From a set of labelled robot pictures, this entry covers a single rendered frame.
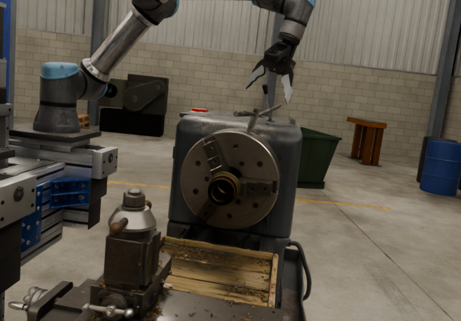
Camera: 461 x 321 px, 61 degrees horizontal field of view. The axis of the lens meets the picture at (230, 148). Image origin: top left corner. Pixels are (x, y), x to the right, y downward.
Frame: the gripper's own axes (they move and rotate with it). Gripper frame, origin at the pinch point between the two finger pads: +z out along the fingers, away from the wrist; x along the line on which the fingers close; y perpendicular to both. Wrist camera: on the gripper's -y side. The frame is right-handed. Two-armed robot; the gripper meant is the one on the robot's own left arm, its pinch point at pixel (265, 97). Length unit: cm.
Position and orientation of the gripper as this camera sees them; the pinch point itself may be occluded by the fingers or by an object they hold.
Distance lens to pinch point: 127.0
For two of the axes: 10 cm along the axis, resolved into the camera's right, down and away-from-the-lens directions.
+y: 3.8, -0.3, 9.2
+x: -8.6, -3.8, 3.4
